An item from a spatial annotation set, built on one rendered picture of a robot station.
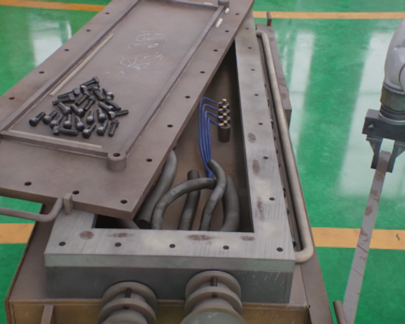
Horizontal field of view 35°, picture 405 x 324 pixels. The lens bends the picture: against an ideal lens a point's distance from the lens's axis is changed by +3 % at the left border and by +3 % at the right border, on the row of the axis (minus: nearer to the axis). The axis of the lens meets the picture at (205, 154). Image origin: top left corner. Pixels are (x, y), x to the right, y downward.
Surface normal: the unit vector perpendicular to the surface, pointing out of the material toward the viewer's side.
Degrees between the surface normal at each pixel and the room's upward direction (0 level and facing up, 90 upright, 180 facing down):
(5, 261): 0
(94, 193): 0
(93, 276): 90
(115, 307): 90
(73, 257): 90
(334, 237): 0
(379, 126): 90
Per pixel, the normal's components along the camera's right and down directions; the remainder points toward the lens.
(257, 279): 0.00, 0.55
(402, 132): -0.35, 0.51
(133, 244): 0.04, -0.83
